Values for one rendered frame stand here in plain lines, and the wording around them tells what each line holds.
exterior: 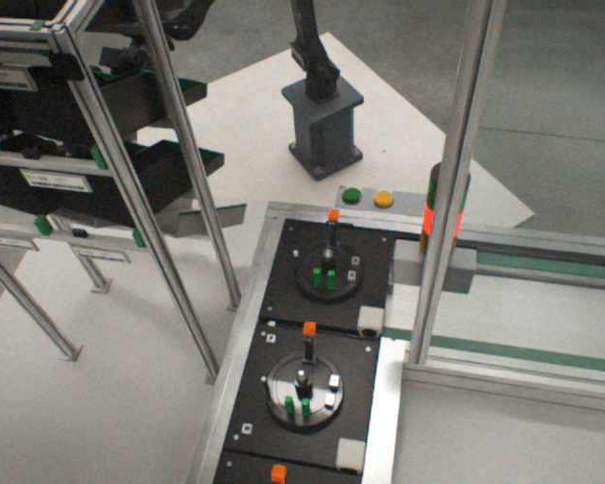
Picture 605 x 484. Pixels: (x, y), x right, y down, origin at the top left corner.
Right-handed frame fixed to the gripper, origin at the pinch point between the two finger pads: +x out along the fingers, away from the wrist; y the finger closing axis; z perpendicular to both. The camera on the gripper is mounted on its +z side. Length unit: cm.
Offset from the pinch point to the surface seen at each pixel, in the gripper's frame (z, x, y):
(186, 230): -7.8, 16.3, 18.7
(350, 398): -25, 33, 52
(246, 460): -20, 48, 39
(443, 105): -171, -126, 29
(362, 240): -34, 1, 43
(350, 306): -30, 16, 46
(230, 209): -21.5, 5.7, 18.2
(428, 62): -179, -155, 14
